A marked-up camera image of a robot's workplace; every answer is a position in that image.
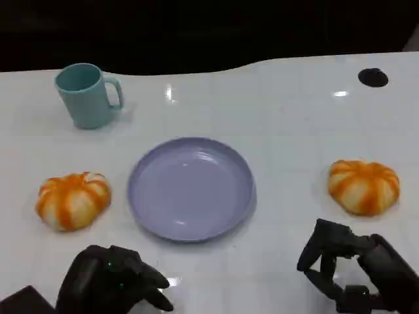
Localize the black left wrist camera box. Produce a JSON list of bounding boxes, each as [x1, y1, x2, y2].
[[0, 285, 56, 314]]

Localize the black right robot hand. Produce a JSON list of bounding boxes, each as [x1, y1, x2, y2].
[[296, 218, 419, 314]]

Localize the orange and white bread roll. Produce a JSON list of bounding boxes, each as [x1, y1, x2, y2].
[[327, 159, 401, 217], [35, 171, 113, 232]]

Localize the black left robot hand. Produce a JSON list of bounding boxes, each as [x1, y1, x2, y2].
[[55, 245, 174, 314]]

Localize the pale green mug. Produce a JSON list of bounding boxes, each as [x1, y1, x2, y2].
[[54, 63, 124, 130]]

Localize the lilac plate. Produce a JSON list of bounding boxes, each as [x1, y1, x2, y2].
[[126, 137, 257, 243]]

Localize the black table cable grommet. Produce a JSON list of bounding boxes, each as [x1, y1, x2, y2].
[[357, 67, 390, 88]]

